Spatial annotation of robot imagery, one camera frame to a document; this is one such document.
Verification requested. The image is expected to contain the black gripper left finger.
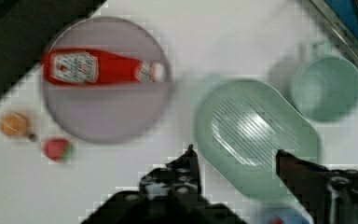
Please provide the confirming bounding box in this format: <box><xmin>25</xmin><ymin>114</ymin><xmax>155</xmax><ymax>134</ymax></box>
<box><xmin>139</xmin><ymin>144</ymin><xmax>201</xmax><ymax>200</ymax></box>

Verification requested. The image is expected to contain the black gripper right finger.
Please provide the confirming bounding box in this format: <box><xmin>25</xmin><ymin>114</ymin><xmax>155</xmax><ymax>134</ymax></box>
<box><xmin>275</xmin><ymin>149</ymin><xmax>358</xmax><ymax>224</ymax></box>

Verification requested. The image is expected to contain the green plastic strainer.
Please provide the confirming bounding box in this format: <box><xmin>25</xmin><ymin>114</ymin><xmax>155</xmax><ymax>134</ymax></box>
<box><xmin>193</xmin><ymin>79</ymin><xmax>321</xmax><ymax>203</ymax></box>

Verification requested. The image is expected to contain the blue bowl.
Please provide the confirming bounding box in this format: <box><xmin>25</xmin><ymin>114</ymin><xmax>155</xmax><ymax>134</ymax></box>
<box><xmin>256</xmin><ymin>206</ymin><xmax>310</xmax><ymax>224</ymax></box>

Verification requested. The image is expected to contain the grey round plate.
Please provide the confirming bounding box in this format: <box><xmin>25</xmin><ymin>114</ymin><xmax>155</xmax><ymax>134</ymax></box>
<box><xmin>40</xmin><ymin>17</ymin><xmax>173</xmax><ymax>144</ymax></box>

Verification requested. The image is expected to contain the green plastic cup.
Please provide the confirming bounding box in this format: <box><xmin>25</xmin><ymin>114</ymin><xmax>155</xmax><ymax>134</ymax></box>
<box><xmin>287</xmin><ymin>42</ymin><xmax>358</xmax><ymax>122</ymax></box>

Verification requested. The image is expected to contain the red toy strawberry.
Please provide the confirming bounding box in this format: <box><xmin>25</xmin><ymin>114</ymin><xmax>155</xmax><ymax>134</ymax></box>
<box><xmin>42</xmin><ymin>138</ymin><xmax>74</xmax><ymax>162</ymax></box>

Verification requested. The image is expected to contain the red ketchup bottle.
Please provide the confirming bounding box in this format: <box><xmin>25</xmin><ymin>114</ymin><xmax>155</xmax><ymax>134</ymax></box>
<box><xmin>41</xmin><ymin>49</ymin><xmax>167</xmax><ymax>86</ymax></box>

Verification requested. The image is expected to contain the orange toy fruit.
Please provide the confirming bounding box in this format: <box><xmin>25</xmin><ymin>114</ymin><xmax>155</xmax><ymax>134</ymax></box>
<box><xmin>0</xmin><ymin>111</ymin><xmax>37</xmax><ymax>142</ymax></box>

